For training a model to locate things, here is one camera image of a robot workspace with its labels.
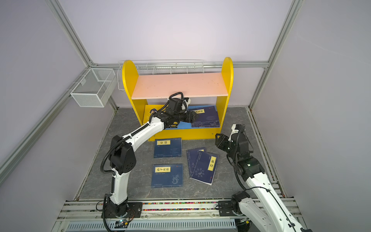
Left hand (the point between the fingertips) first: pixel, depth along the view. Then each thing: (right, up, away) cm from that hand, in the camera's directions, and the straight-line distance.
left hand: (194, 115), depth 87 cm
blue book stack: (+8, -1, +6) cm, 10 cm away
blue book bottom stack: (-16, -36, -2) cm, 40 cm away
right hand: (+12, -11, -12) cm, 20 cm away
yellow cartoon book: (-30, +5, +5) cm, 31 cm away
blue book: (+6, -32, 0) cm, 32 cm away
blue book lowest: (-2, -27, +5) cm, 27 cm away
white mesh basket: (-68, +17, +8) cm, 71 cm away
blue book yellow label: (-20, -22, +9) cm, 31 cm away
